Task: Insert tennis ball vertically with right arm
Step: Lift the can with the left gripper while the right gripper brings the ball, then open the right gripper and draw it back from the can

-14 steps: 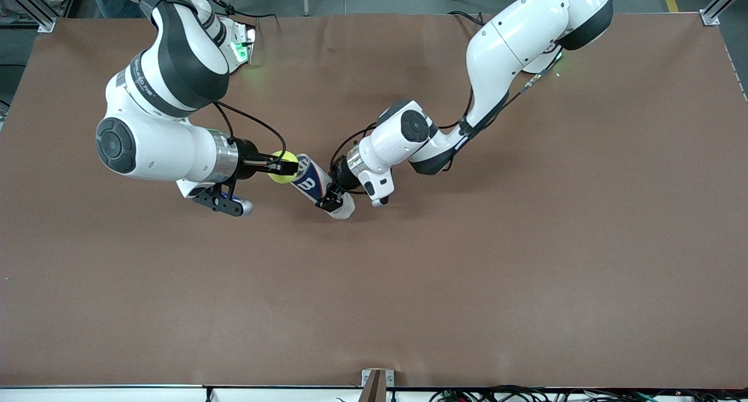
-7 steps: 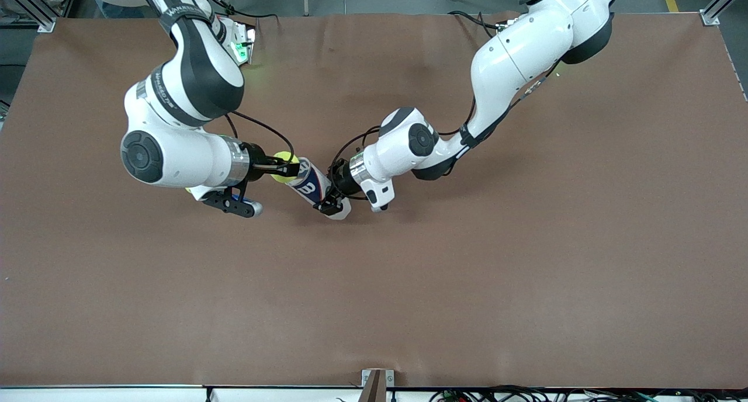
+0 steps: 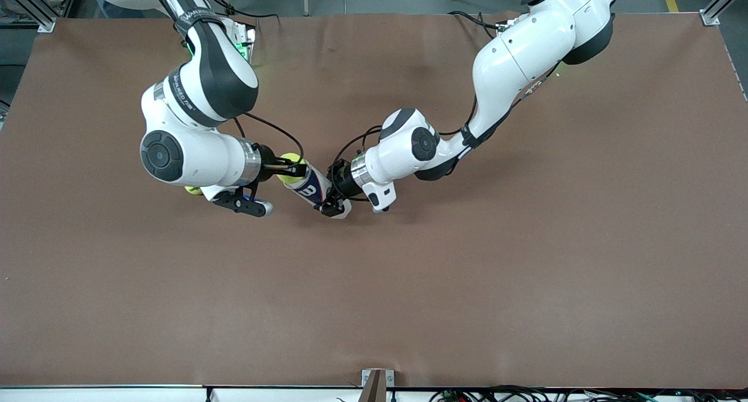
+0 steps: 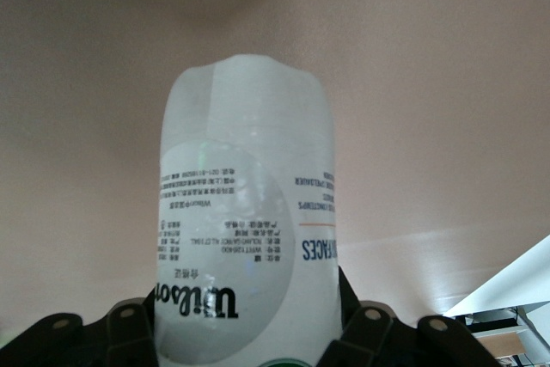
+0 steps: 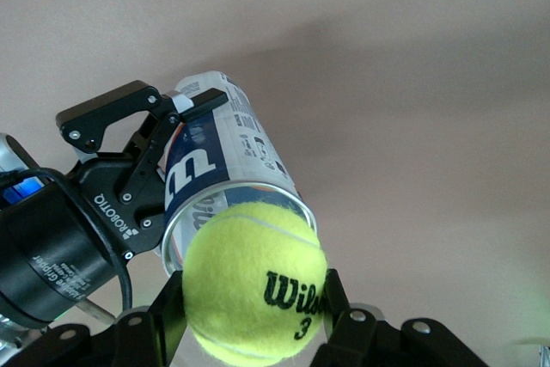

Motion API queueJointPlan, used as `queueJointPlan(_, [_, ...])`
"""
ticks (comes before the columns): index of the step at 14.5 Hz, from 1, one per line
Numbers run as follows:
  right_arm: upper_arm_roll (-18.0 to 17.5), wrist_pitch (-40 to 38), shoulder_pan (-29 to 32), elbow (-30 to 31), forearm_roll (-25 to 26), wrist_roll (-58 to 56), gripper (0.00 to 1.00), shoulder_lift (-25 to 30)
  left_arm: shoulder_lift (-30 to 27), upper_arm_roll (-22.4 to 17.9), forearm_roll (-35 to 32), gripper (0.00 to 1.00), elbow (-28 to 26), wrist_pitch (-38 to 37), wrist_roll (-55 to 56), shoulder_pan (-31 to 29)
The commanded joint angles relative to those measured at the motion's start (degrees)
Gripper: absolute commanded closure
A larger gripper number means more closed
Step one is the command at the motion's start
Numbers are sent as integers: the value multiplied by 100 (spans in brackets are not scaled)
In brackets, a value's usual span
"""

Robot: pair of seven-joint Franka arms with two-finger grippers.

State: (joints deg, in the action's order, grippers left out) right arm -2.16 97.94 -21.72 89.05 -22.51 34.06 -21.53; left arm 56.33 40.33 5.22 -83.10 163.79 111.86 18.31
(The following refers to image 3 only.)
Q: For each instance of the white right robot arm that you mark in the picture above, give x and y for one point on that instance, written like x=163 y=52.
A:
x=187 y=156

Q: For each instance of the brown paper table cover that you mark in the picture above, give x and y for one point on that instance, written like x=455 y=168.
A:
x=374 y=285

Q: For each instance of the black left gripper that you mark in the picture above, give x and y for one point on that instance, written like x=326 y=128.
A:
x=343 y=181

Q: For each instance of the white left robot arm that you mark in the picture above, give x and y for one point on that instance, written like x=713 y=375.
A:
x=526 y=45

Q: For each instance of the aluminium frame post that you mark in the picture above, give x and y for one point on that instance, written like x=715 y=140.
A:
x=41 y=21
x=710 y=17

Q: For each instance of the clear plastic tennis ball can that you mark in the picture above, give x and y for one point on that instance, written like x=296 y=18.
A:
x=312 y=189

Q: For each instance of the metal bracket with wooden post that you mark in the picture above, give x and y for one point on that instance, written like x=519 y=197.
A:
x=367 y=375

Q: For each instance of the white table edge rail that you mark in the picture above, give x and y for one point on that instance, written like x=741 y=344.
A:
x=117 y=395

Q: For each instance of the yellow tennis ball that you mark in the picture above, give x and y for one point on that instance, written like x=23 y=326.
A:
x=193 y=190
x=290 y=156

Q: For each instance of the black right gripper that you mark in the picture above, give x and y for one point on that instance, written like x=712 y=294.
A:
x=268 y=159

